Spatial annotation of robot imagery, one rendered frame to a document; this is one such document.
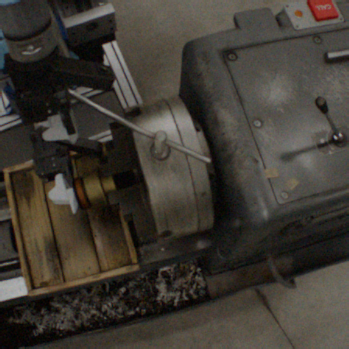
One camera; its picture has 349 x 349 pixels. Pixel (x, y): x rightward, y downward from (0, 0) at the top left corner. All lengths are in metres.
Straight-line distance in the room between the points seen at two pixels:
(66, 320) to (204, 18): 1.78
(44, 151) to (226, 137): 0.41
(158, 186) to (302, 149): 0.29
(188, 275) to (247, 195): 0.67
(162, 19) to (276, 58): 1.66
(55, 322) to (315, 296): 1.19
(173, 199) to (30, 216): 0.49
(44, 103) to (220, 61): 0.41
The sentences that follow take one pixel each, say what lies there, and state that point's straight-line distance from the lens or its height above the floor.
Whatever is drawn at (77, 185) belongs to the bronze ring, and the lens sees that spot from 1.05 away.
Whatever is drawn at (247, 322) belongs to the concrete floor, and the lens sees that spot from 2.13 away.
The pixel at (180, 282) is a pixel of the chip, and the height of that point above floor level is 0.56.
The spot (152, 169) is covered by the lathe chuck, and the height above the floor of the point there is 1.23.
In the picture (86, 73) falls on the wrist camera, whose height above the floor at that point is 1.47.
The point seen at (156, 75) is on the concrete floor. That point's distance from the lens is 2.44.
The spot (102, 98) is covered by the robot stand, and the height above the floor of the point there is 0.21.
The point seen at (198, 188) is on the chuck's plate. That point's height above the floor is 1.20.
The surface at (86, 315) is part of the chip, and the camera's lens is 1.54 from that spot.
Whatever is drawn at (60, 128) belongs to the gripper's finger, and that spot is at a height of 1.37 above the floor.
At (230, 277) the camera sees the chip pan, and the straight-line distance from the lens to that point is 1.58.
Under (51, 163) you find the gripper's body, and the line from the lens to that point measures 1.08.
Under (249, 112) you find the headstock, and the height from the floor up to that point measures 1.25.
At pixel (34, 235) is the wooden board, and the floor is 0.88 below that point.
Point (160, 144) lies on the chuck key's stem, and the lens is 0.86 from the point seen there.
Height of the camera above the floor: 2.10
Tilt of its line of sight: 71 degrees down
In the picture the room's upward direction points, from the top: 5 degrees clockwise
